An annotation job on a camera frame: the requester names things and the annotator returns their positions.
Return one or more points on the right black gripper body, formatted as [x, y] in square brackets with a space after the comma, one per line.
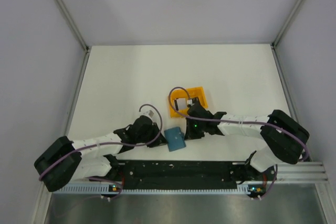
[196, 130]

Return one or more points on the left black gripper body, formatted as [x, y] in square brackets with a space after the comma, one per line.
[149, 135]

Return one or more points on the blue leather card holder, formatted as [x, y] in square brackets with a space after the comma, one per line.
[175, 139]

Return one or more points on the yellow plastic bin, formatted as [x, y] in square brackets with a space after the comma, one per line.
[181, 99]

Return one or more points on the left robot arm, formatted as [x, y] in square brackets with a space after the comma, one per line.
[67, 160]

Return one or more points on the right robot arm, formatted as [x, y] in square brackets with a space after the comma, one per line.
[286, 140]

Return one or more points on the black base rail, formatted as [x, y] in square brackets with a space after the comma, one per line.
[175, 175]

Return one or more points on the white cable duct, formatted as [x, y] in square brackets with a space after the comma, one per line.
[107, 189]

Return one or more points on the aluminium frame rail front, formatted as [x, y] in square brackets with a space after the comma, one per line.
[302, 173]

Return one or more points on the left aluminium frame post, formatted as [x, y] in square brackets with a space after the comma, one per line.
[71, 24]

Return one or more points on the aluminium frame post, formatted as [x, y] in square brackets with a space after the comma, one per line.
[71, 24]
[287, 23]

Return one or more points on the right aluminium frame post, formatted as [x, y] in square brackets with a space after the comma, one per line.
[287, 23]

